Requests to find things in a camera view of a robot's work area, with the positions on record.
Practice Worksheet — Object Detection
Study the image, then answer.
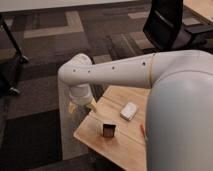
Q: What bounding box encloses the orange carrot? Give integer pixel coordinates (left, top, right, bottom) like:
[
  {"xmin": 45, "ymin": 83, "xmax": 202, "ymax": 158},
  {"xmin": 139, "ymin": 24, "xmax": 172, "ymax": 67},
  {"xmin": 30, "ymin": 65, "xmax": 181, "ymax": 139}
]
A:
[{"xmin": 140, "ymin": 124, "xmax": 147, "ymax": 141}]

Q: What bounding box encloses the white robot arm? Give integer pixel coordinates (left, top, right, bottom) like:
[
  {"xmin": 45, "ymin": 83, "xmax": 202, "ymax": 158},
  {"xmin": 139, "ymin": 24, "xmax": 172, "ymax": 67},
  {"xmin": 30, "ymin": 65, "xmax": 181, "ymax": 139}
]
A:
[{"xmin": 58, "ymin": 50, "xmax": 213, "ymax": 171}]

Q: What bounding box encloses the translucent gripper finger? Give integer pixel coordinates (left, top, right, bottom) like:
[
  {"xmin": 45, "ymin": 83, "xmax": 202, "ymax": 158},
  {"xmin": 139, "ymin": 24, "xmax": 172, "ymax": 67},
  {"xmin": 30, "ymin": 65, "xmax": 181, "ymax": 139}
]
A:
[
  {"xmin": 68, "ymin": 102, "xmax": 77, "ymax": 112},
  {"xmin": 87, "ymin": 100, "xmax": 97, "ymax": 112}
]

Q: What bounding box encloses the light wooden desk corner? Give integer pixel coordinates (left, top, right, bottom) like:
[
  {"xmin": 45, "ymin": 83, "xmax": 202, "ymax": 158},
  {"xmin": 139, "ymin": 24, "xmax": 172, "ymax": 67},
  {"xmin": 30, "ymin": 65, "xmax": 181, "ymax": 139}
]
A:
[{"xmin": 184, "ymin": 0, "xmax": 213, "ymax": 23}]

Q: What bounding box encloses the small dark brown cup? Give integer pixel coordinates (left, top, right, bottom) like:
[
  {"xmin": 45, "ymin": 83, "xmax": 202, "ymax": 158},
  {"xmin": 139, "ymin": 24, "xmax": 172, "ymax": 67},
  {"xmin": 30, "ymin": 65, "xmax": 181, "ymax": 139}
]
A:
[{"xmin": 103, "ymin": 124, "xmax": 116, "ymax": 138}]

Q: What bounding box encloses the black wheeled stand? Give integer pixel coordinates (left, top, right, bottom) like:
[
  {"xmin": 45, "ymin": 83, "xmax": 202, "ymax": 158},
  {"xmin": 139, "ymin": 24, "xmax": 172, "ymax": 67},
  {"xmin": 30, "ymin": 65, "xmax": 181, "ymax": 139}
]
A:
[{"xmin": 0, "ymin": 13, "xmax": 29, "ymax": 97}]

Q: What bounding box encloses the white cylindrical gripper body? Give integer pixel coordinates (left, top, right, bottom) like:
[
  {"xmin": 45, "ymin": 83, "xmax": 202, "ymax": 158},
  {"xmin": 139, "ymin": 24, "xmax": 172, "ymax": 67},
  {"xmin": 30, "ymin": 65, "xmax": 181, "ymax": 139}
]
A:
[{"xmin": 69, "ymin": 84, "xmax": 93, "ymax": 106}]

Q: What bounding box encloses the black office chair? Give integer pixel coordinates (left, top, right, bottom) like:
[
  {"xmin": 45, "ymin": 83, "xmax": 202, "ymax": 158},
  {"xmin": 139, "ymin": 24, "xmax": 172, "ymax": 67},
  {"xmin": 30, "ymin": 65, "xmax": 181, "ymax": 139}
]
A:
[{"xmin": 143, "ymin": 0, "xmax": 213, "ymax": 51}]

